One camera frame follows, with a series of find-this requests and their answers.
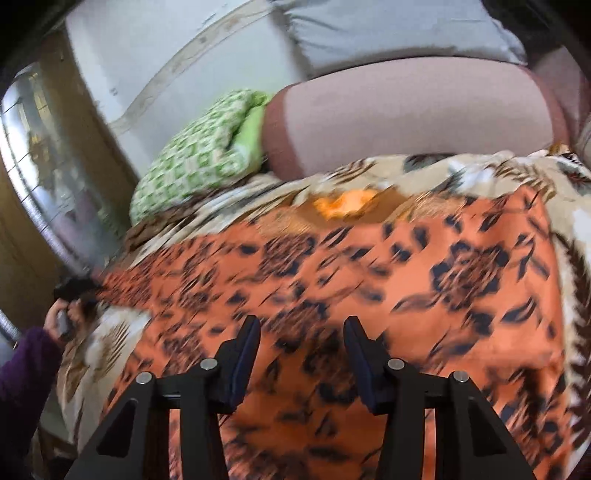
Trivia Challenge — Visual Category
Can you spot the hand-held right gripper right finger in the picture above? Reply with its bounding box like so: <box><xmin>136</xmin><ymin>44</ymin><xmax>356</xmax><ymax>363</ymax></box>
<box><xmin>342</xmin><ymin>315</ymin><xmax>539</xmax><ymax>480</ymax></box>

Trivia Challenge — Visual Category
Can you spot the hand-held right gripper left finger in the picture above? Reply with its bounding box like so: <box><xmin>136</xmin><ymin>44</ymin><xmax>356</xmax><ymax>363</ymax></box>
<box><xmin>62</xmin><ymin>315</ymin><xmax>262</xmax><ymax>480</ymax></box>

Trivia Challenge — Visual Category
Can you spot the orange floral print garment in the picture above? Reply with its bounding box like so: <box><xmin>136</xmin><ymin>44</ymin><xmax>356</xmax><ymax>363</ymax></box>
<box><xmin>95</xmin><ymin>187</ymin><xmax>575</xmax><ymax>480</ymax></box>

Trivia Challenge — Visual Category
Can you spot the person's left forearm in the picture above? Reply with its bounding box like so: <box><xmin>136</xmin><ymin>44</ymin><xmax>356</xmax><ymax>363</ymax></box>
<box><xmin>0</xmin><ymin>325</ymin><xmax>63</xmax><ymax>480</ymax></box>

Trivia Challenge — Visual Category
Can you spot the person's left hand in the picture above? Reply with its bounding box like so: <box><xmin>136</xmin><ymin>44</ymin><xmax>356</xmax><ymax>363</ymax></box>
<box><xmin>44</xmin><ymin>298</ymin><xmax>95</xmax><ymax>343</ymax></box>

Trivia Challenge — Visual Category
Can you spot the green patterned pillow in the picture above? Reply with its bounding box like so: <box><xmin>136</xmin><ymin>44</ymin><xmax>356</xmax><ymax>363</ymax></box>
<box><xmin>129</xmin><ymin>90</ymin><xmax>273</xmax><ymax>224</ymax></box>

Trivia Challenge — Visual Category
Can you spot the beige leaf print blanket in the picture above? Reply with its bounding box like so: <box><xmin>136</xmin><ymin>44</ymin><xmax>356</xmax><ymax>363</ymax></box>
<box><xmin>60</xmin><ymin>148</ymin><xmax>591</xmax><ymax>480</ymax></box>

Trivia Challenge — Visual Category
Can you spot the pink pillow with brown border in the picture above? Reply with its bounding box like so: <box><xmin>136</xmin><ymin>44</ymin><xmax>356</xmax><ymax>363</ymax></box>
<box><xmin>263</xmin><ymin>58</ymin><xmax>571</xmax><ymax>178</ymax></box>

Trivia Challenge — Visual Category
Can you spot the grey pillow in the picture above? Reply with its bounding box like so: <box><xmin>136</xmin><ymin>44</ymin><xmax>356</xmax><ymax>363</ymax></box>
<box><xmin>272</xmin><ymin>0</ymin><xmax>529</xmax><ymax>79</ymax></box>

